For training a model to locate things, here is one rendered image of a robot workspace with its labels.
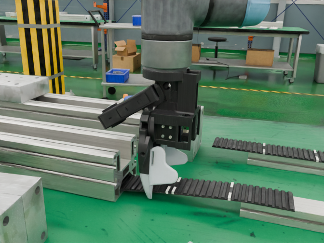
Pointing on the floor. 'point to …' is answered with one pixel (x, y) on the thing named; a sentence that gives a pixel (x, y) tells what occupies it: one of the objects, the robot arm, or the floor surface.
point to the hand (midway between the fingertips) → (151, 182)
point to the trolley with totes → (113, 78)
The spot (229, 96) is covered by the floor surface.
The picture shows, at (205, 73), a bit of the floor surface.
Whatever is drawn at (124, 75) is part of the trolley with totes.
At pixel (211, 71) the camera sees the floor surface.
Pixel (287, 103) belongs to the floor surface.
